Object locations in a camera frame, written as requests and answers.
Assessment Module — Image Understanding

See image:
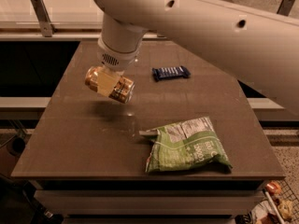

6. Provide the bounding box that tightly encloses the right metal railing bracket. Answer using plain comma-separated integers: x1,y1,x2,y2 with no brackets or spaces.
277,0,296,16

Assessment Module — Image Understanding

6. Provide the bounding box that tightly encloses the black round object at left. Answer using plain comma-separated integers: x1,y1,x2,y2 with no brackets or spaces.
7,137,25,156

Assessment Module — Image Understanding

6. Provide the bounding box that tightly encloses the left metal railing bracket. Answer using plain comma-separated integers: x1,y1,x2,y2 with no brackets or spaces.
30,0,54,37

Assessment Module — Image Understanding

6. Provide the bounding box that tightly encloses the wire basket with snacks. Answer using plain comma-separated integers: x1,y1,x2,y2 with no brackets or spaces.
249,180,299,224

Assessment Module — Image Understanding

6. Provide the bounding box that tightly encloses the green chip bag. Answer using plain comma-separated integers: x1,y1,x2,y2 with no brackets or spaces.
139,117,232,173

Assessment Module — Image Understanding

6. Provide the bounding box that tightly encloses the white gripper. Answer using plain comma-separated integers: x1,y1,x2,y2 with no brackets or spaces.
96,36,141,97

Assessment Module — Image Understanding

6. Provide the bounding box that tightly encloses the metal railing bracket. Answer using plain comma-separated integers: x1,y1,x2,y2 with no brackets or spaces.
30,0,54,37
277,0,296,16

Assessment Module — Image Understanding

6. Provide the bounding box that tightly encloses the blue snack bar wrapper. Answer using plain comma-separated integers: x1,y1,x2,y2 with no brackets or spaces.
151,66,191,81

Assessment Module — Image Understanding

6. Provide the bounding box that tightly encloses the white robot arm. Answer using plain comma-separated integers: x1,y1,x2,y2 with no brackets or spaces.
93,0,299,114

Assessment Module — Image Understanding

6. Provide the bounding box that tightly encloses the orange soda can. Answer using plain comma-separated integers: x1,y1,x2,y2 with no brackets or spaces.
85,66,135,104

